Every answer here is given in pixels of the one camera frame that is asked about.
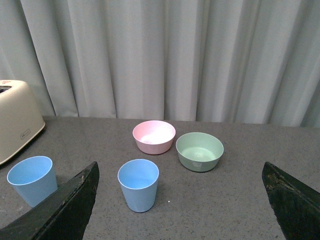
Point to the pink plastic bowl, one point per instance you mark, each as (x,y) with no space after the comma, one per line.
(154,137)

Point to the cream white toaster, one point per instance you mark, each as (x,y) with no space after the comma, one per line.
(20,117)

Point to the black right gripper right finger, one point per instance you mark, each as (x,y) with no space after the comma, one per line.
(295,204)

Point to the grey pleated curtain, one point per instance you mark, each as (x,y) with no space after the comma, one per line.
(232,61)

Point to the blue plastic cup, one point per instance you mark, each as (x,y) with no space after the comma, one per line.
(34,179)
(138,180)

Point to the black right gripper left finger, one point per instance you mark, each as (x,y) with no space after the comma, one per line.
(64,215)

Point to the green plastic bowl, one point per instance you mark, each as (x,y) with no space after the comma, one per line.
(199,151)

